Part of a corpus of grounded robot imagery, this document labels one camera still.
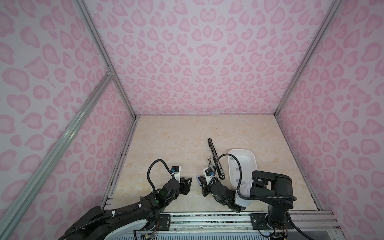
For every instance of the left mounting plate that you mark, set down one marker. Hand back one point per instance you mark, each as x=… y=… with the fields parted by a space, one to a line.
x=159 y=223

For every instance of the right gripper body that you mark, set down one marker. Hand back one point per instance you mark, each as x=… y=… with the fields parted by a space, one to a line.
x=205 y=191

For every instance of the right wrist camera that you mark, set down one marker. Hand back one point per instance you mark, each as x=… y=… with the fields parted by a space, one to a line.
x=208 y=174

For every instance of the mounting plate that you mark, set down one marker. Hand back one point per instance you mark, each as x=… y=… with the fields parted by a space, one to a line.
x=159 y=223
x=259 y=222

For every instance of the right mounting plate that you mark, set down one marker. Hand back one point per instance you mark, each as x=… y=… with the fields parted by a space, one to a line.
x=259 y=222

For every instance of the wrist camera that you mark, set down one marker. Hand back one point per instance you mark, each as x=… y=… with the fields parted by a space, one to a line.
x=176 y=173
x=208 y=174

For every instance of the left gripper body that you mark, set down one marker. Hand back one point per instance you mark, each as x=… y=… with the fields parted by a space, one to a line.
x=184 y=187

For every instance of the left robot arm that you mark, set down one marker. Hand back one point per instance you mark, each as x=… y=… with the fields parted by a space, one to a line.
x=98 y=224

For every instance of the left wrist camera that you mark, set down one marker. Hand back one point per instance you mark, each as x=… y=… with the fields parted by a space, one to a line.
x=176 y=173

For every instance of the black stapler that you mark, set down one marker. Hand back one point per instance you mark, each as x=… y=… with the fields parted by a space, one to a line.
x=215 y=158

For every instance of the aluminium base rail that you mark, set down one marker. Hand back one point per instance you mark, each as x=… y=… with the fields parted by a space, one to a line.
x=319 y=225

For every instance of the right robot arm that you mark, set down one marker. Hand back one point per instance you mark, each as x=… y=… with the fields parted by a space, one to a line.
x=273 y=189

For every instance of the white plastic bin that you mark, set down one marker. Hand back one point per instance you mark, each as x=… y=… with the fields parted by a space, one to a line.
x=248 y=164

